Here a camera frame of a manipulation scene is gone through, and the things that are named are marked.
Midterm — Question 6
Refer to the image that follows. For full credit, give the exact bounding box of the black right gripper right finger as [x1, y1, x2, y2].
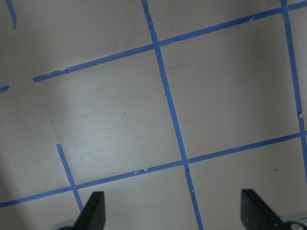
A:
[240, 189, 291, 230]

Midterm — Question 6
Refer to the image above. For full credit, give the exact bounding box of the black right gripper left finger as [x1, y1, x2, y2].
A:
[73, 191, 106, 230]

